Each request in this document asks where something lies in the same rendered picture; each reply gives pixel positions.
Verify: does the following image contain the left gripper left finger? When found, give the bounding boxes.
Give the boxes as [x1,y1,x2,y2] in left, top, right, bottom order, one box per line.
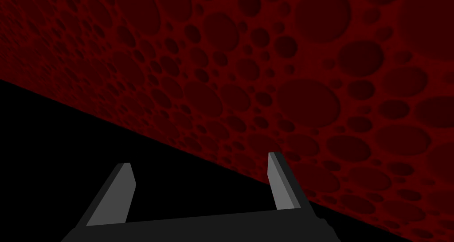
[76,162,137,227]

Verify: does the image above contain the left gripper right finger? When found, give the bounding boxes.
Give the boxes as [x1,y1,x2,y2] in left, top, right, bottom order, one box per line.
[266,151,313,211]

